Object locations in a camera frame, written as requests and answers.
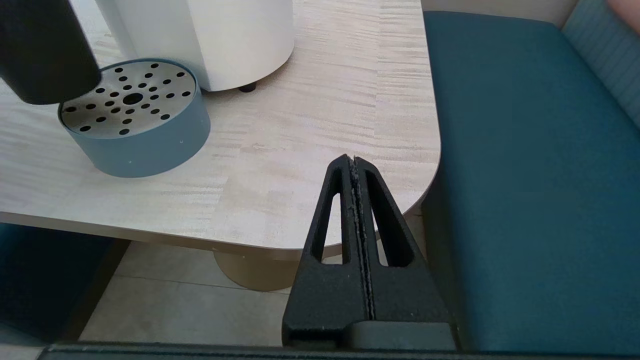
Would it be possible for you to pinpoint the large blue-grey perforated drip tray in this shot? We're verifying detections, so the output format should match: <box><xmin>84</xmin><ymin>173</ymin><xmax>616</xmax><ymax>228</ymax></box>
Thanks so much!
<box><xmin>58</xmin><ymin>58</ymin><xmax>212</xmax><ymax>179</ymax></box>

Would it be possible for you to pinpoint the teal empty bench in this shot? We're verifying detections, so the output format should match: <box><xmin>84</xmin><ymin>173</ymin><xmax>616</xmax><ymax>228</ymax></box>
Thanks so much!
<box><xmin>422</xmin><ymin>0</ymin><xmax>640</xmax><ymax>357</ymax></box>

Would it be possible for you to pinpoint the pink bolster on empty bench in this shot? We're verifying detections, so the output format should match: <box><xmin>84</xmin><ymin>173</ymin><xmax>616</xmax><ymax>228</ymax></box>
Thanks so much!
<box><xmin>607</xmin><ymin>0</ymin><xmax>640</xmax><ymax>34</ymax></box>

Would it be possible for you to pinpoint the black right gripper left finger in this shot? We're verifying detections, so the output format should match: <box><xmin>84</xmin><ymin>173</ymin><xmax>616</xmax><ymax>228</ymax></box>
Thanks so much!
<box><xmin>282</xmin><ymin>154</ymin><xmax>372</xmax><ymax>347</ymax></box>

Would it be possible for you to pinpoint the large dispenser with dark tea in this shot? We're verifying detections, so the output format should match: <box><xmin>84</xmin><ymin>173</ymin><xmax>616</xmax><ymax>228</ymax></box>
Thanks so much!
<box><xmin>94</xmin><ymin>0</ymin><xmax>296</xmax><ymax>94</ymax></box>

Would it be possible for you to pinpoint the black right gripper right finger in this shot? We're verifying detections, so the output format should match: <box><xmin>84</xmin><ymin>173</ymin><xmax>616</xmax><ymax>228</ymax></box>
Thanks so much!
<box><xmin>354</xmin><ymin>158</ymin><xmax>452</xmax><ymax>322</ymax></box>

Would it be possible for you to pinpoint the black tapered cup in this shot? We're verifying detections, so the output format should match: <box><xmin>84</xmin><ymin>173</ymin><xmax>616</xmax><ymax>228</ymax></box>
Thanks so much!
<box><xmin>0</xmin><ymin>0</ymin><xmax>101</xmax><ymax>106</ymax></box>

